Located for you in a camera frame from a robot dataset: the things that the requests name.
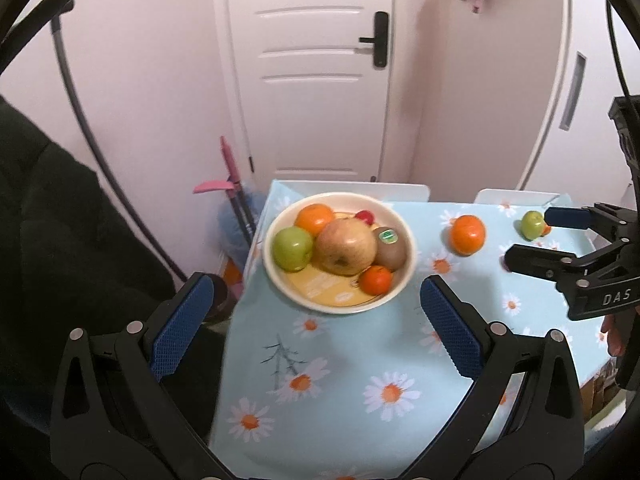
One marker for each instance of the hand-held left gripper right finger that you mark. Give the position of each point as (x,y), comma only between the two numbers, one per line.
(450,325)

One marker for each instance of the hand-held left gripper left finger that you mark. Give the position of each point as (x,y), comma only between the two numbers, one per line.
(180,330)

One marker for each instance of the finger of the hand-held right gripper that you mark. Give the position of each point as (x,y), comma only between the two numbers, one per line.
(535,260)
(567,217)

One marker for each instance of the large green apple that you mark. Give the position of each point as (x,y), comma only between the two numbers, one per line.
(532,225)

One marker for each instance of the small tangerine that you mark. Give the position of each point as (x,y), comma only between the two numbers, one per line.
(376,280)
(547,230)

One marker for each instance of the brown kiwi with sticker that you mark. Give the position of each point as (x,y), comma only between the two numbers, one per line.
(391,250)

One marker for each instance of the large yellow apple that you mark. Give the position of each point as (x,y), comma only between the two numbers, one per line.
(345,247)

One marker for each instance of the cream printed bowl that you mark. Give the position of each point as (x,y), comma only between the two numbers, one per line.
(320,296)

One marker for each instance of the red cherry tomato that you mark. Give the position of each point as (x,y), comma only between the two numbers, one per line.
(365,217)

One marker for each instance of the small green apple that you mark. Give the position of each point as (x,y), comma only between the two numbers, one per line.
(292,249)

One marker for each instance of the medium orange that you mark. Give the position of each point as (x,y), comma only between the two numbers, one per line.
(314,217)

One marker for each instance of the person's right hand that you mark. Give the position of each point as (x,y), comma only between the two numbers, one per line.
(611,337)

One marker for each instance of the large orange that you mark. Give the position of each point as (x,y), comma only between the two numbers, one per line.
(467,235)

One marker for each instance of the blue daisy print tablecloth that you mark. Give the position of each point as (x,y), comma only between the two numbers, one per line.
(350,360)

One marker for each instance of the white sliding door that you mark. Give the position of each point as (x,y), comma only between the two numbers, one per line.
(540,85)

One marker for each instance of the dark cloth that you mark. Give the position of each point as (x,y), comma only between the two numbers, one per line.
(75,240)

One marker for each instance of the white panel door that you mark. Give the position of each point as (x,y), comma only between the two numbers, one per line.
(310,125)

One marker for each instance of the dark curved pole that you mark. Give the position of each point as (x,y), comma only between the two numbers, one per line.
(80,105)

